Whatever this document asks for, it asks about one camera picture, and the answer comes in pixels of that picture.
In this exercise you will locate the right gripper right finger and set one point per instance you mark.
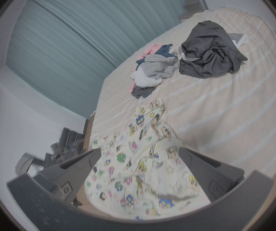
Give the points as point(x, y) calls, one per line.
point(222, 177)

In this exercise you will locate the pile of clothes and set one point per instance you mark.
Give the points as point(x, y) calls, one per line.
point(152, 68)

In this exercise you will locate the blue-green curtain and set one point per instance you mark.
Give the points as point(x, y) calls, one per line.
point(128, 8)
point(44, 68)

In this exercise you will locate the grey garment with white trim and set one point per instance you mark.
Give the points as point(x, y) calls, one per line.
point(239, 38)

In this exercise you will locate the bed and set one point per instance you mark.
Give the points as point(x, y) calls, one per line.
point(224, 117)

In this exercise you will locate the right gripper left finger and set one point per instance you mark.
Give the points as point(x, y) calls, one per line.
point(53, 179)

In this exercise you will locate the black garment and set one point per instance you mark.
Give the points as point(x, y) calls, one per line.
point(207, 49)

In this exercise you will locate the white printed pyjama top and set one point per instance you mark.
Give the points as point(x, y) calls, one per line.
point(140, 172)

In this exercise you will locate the grey bedside table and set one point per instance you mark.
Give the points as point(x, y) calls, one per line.
point(191, 8)

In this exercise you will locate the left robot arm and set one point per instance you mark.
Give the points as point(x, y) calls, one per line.
point(23, 163)

